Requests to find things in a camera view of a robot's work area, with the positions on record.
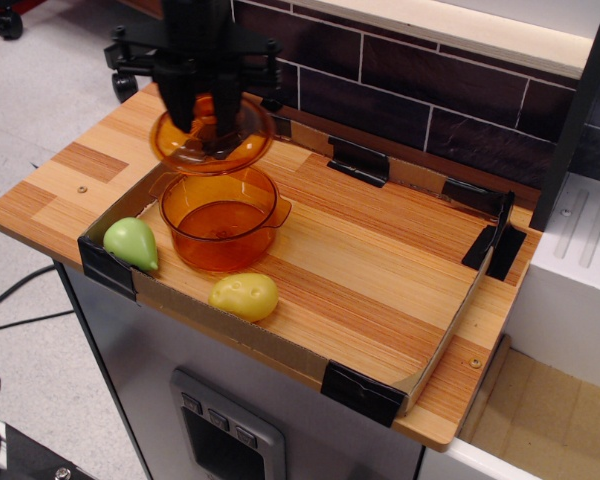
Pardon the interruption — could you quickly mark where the green toy pear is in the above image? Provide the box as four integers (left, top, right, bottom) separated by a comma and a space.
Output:
103, 217, 159, 271

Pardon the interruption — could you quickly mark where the grey oven control panel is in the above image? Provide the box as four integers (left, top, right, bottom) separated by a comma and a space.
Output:
170, 369, 287, 480

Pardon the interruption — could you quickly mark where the black caster wheel far left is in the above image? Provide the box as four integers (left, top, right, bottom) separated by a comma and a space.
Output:
0, 0, 24, 41

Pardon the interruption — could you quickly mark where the black chair base with casters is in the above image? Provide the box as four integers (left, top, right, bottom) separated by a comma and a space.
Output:
104, 20, 178, 104

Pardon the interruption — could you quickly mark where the yellow toy potato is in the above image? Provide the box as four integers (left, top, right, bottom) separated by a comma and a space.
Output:
208, 273, 279, 322

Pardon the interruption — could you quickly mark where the black right shelf post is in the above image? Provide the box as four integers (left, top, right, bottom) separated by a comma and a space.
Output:
529, 25, 600, 232

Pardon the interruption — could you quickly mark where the cardboard fence with black tape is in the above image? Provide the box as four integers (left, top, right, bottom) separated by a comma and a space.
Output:
80, 93, 537, 443

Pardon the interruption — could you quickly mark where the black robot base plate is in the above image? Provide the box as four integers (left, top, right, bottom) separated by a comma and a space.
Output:
0, 420, 94, 480

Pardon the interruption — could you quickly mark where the white toy sink unit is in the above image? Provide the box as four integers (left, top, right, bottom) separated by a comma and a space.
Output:
506, 174, 600, 387

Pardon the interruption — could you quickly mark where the light wooden shelf board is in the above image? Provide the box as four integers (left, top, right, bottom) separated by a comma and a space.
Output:
299, 0, 593, 79

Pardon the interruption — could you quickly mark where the orange transparent plastic pot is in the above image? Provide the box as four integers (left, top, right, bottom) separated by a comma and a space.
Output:
150, 167, 291, 272

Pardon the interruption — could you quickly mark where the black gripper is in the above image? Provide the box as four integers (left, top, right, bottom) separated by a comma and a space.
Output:
110, 0, 284, 141

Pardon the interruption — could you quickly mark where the black floor cable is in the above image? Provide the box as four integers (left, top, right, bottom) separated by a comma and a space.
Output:
0, 263, 76, 336

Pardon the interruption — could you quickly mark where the orange transparent pot lid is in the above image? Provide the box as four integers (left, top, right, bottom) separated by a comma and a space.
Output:
150, 94, 275, 176

